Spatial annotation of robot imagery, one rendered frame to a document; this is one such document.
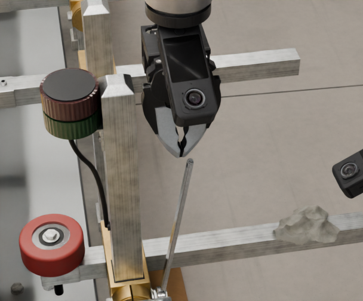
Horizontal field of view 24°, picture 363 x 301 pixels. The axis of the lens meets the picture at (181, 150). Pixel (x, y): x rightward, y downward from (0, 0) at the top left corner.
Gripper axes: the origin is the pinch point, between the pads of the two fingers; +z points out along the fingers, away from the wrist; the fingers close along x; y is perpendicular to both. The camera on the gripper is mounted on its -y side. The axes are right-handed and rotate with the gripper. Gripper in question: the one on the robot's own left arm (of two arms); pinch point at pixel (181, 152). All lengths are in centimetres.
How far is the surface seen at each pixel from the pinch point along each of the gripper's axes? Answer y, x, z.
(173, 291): 53, -8, 93
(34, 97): 22.1, 17.0, 6.3
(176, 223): -5.5, 1.6, 6.4
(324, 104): 125, -68, 101
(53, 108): -7.8, 14.4, -15.0
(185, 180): -3.6, 0.1, 1.2
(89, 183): 28.7, 10.3, 30.6
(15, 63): 76, 22, 39
